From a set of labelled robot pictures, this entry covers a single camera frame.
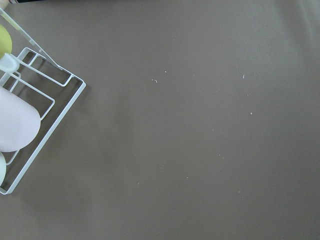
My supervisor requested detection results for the yellow cup on rack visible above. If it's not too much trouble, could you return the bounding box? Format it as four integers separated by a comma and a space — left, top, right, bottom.
0, 25, 13, 58

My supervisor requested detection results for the white cup on rack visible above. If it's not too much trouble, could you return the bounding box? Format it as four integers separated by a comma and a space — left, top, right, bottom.
0, 152, 7, 186

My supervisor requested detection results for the white wire cup rack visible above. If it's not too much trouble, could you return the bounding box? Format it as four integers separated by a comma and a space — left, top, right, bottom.
0, 10, 86, 195

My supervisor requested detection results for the pink cup on rack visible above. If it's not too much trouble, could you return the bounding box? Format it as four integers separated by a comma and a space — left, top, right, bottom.
0, 87, 41, 152

